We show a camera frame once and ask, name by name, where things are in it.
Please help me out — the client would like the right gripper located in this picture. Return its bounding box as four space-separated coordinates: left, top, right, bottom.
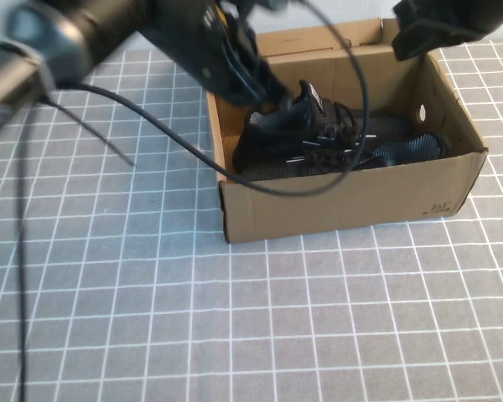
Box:
392 0 503 63

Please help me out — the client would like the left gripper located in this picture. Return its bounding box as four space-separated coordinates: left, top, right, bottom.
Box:
137 0 303 112

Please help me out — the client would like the black knit sneaker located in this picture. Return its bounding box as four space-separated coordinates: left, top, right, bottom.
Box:
238 131 452 183
233 80 416 173

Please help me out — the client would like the brown cardboard shoe box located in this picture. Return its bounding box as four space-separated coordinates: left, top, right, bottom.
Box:
205 16 490 244

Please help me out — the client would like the white zip tie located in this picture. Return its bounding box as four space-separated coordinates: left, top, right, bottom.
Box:
41 95 136 168

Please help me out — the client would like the grey white checked tablecloth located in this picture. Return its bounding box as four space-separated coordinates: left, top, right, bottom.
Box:
0 39 503 402

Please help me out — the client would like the long black camera cable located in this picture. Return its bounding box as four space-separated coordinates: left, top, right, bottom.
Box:
16 0 372 402

